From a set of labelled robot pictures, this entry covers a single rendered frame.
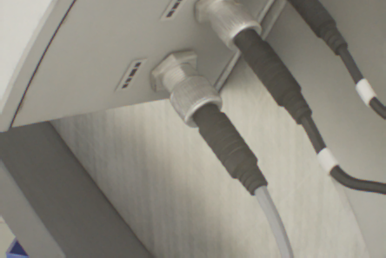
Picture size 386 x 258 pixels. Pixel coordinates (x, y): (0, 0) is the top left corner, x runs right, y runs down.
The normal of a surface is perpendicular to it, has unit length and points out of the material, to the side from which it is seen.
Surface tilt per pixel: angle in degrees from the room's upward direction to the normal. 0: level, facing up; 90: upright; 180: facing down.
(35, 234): 90
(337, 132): 90
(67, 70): 132
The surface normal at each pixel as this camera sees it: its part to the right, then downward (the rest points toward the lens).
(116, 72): 0.52, 0.72
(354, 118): -0.74, 0.12
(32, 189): 0.38, -0.73
